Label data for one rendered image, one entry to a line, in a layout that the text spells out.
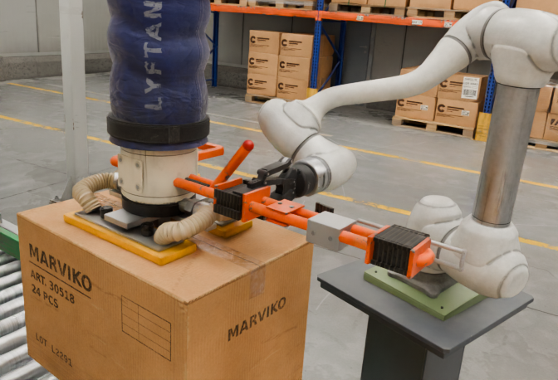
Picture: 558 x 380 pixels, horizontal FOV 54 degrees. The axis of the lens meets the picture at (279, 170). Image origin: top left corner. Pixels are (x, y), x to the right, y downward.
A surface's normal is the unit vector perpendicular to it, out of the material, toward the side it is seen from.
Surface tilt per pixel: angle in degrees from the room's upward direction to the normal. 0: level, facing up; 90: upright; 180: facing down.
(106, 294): 90
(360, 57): 90
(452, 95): 95
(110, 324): 90
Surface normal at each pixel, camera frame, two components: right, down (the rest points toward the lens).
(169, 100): 0.31, 0.09
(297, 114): 0.02, -0.42
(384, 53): -0.50, 0.22
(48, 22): 0.87, 0.19
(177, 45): 0.53, -0.07
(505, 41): -0.88, 0.16
